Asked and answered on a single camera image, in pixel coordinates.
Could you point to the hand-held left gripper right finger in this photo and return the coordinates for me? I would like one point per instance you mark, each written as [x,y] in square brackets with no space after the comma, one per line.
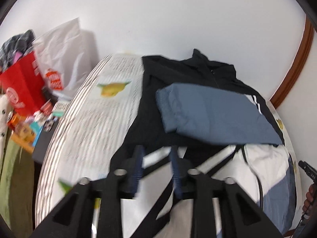
[176,176]

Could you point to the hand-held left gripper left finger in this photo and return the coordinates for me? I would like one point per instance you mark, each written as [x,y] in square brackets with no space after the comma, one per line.
[138,169]

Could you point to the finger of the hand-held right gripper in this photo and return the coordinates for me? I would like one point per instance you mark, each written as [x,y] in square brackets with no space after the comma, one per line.
[307,168]

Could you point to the white and blue jacket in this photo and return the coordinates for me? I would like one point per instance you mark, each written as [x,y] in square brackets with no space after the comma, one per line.
[267,161]

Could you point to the black jacket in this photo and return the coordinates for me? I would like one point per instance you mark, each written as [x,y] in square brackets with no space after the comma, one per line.
[148,104]

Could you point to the person's right hand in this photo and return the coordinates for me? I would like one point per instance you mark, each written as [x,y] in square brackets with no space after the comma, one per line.
[310,198]

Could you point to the fruit print tablecloth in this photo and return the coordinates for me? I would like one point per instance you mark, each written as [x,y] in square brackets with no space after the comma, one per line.
[99,129]

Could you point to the blue-grey folded garment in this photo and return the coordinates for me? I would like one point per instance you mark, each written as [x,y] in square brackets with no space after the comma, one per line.
[210,111]

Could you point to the black flat case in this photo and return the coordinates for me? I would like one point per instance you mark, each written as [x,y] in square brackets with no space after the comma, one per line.
[44,146]

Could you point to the wooden nightstand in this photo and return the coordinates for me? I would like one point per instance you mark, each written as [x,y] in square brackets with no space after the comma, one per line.
[23,141]

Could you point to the green cloth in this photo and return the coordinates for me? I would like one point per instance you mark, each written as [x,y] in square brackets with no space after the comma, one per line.
[14,178]

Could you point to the white plastic bag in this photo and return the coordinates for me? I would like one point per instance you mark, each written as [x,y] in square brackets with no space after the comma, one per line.
[66,54]

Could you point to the red paper bag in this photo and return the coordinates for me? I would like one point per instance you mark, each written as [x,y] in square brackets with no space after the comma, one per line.
[22,84]

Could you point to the dark patterned cloth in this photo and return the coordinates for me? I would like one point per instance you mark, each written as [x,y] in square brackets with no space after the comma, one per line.
[14,45]

